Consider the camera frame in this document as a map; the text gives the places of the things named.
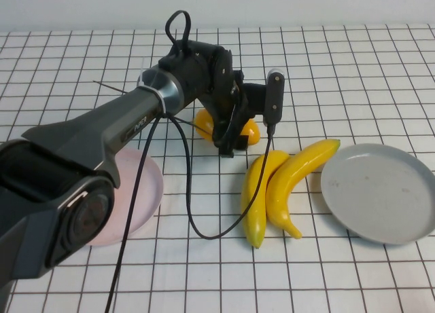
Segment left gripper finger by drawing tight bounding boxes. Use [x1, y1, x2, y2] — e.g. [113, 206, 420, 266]
[217, 122, 249, 158]

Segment black camera cable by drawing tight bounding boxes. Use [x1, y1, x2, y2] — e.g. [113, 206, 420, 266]
[162, 112, 275, 241]

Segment yellow banana green blunt tip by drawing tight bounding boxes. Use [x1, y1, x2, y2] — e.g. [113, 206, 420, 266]
[240, 149, 291, 249]

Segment yellow banana with curved stem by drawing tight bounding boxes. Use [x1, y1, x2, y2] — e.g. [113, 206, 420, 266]
[265, 139, 341, 240]

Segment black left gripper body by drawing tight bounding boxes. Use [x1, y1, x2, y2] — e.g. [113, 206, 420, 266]
[200, 48, 251, 139]

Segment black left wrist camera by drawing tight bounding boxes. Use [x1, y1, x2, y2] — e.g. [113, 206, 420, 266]
[237, 67, 285, 126]

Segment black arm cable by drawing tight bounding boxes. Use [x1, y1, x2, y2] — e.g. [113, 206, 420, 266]
[104, 114, 164, 313]

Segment black looped wrist cable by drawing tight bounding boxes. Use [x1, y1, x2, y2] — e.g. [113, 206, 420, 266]
[165, 10, 191, 56]

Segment orange yellow toy mango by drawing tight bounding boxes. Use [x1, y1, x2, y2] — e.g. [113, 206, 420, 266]
[194, 108, 262, 147]

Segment white grid pattern tablecloth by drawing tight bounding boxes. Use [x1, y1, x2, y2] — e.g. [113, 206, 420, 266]
[0, 23, 435, 313]

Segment white zip tie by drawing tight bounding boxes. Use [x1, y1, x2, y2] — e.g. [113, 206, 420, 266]
[137, 56, 168, 119]

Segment thin black zip tie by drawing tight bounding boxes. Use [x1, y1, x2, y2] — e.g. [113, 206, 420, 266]
[175, 117, 213, 134]
[92, 80, 129, 94]

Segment grey round plate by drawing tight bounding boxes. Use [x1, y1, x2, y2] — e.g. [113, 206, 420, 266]
[320, 143, 435, 246]

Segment pink round plate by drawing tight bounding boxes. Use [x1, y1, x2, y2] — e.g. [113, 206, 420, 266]
[86, 147, 164, 248]

